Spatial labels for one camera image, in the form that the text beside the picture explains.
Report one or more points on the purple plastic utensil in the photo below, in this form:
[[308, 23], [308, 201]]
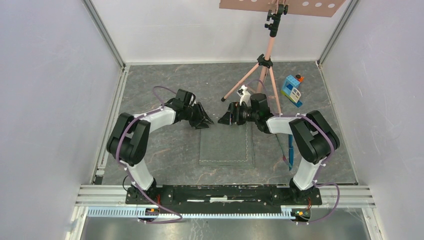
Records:
[[285, 160]]

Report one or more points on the pink music stand tripod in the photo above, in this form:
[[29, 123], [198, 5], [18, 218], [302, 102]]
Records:
[[275, 10]]

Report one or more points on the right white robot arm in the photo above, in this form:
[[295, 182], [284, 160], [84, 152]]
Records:
[[315, 138]]

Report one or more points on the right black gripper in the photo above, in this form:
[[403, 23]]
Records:
[[236, 108]]

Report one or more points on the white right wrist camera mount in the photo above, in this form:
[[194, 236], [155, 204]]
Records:
[[244, 95]]

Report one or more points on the colourful toy block house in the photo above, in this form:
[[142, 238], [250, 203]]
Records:
[[290, 89]]

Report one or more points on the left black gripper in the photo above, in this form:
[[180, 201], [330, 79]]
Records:
[[200, 110]]

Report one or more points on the grey cloth napkin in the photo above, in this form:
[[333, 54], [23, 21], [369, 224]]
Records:
[[227, 146]]

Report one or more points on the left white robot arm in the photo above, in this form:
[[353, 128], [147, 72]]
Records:
[[129, 138]]

